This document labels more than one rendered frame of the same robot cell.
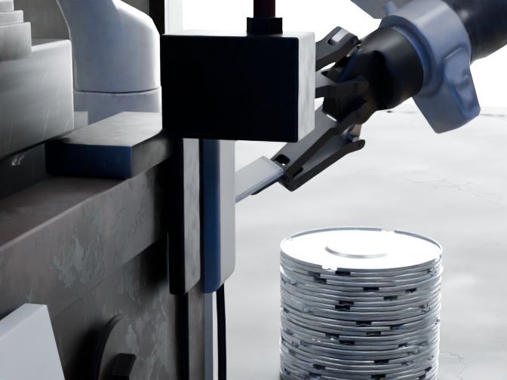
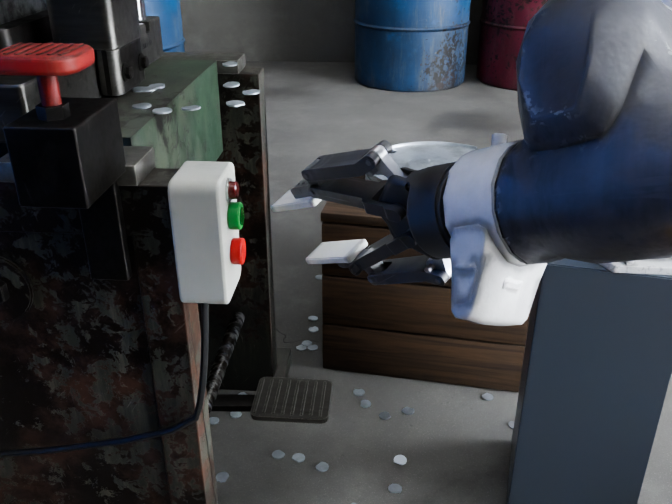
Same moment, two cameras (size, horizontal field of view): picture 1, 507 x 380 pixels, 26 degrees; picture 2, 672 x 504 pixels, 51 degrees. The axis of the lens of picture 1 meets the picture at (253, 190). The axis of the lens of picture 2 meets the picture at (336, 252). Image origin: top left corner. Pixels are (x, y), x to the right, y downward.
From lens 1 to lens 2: 1.08 m
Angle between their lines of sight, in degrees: 76
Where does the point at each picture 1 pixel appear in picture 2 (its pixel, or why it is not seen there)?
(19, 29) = not seen: outside the picture
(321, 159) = (396, 271)
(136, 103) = not seen: hidden behind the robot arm
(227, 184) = (194, 232)
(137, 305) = (52, 264)
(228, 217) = (199, 257)
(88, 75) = not seen: hidden behind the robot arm
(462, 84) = (464, 270)
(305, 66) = (37, 153)
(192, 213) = (101, 231)
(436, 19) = (471, 174)
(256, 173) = (341, 249)
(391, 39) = (429, 177)
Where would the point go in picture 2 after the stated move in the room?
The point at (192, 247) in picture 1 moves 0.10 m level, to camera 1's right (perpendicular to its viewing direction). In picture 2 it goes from (104, 253) to (89, 304)
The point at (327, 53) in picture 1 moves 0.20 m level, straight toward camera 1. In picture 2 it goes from (344, 164) to (97, 172)
